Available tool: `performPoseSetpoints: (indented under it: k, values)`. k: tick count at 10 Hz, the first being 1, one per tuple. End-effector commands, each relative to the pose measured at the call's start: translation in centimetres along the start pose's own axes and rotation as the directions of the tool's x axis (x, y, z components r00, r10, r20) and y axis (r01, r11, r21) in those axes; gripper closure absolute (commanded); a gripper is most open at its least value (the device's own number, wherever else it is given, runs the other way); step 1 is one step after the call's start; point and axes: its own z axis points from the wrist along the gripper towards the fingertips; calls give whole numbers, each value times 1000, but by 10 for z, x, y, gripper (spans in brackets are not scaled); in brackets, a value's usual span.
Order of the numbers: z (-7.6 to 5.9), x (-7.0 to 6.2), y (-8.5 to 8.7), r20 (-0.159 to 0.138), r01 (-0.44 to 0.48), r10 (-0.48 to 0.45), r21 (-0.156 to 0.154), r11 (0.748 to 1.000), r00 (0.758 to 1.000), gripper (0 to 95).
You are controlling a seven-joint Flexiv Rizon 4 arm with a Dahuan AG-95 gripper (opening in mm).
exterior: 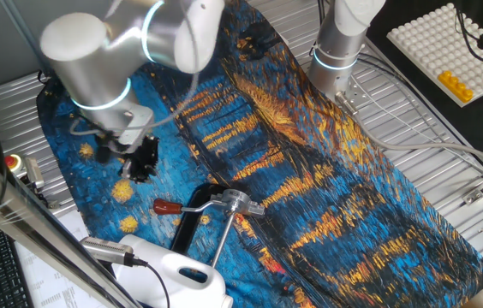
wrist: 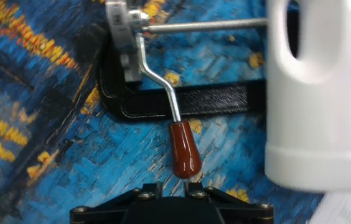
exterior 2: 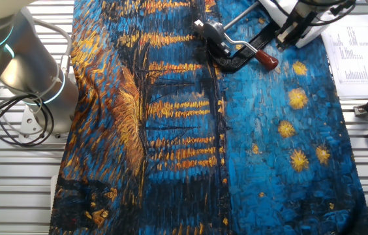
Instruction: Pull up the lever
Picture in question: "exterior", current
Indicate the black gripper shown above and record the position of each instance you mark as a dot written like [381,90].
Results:
[147,154]

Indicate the silver ratchet clamp head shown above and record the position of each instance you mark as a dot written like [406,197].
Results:
[237,201]

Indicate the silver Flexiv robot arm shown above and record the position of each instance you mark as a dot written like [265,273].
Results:
[91,72]

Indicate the metal lever with red knob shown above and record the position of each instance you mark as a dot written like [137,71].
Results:
[186,226]

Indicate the yellow toy brick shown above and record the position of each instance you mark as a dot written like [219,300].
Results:
[455,87]

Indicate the white studded brick baseplate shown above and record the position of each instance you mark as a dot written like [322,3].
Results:
[421,43]

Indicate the threaded silver clamp rod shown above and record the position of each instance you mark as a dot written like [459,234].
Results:
[223,239]

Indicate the white plastic jug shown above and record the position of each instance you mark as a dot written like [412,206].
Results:
[160,282]

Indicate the red emergency stop button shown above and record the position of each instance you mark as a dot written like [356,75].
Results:
[12,162]

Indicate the printed white paper sheet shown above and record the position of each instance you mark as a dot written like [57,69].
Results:
[53,286]

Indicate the blue starry painting cloth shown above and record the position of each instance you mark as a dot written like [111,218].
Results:
[331,192]

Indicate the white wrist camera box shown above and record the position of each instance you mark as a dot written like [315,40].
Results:
[138,124]

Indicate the silver ribbed camera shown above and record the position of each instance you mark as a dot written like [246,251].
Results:
[104,250]

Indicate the aluminium frame bar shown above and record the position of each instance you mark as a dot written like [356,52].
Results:
[31,226]

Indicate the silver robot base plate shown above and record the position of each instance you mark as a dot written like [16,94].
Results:
[359,92]

